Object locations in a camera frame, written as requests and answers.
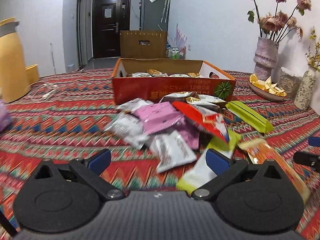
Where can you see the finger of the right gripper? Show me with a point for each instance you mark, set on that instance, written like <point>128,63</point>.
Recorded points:
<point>307,159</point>
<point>314,141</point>

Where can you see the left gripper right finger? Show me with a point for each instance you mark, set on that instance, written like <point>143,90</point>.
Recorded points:
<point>228,172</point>

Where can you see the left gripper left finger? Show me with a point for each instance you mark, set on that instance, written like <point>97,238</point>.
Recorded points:
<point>88,171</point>

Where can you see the green white snack packet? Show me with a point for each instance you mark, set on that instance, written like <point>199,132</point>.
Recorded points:
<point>200,174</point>

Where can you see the red snack packet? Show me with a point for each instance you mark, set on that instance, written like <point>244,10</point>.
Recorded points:
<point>204,119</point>

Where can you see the white silver snack packet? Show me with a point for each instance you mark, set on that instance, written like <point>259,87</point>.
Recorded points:
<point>172,151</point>

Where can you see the green long snack box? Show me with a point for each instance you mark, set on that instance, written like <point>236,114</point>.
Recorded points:
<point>250,116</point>

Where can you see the pink snack packet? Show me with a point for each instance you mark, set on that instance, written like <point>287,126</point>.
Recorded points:
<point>157,117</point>

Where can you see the speckled white bottle vase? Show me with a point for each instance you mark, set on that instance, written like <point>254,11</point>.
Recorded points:
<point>304,93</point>

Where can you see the patterned red tablecloth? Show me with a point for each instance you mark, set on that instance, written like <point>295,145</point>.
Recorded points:
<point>70,124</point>

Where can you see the glass jar of seeds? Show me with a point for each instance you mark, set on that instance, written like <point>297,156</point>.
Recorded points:
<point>290,82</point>

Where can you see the plate of orange peels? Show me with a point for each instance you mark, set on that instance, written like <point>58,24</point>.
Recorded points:
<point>266,89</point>

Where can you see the yellow flower sprigs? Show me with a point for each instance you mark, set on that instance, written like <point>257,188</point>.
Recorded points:
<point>313,55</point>

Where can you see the purple tissue pack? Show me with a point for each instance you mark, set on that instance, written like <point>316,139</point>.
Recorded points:
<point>5,118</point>

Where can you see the pink textured vase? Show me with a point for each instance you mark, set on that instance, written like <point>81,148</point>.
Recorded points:
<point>265,58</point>

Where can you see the red cardboard snack box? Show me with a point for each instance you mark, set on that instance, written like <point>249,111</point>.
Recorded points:
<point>152,79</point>

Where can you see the yellow thermos jug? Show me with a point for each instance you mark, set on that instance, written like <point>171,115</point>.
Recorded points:
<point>14,80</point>

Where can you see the yellow cup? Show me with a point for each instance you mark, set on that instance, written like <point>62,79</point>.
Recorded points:
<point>32,74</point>

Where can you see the dried pink roses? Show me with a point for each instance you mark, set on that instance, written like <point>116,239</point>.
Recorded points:
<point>276,26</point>

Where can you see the dark entrance door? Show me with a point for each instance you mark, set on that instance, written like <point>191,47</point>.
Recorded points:
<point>109,18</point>

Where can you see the grey refrigerator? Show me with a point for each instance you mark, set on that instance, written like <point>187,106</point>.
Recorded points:
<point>154,15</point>

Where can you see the wire rack with bottles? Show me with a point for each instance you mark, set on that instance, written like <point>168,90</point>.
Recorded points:
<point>176,53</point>

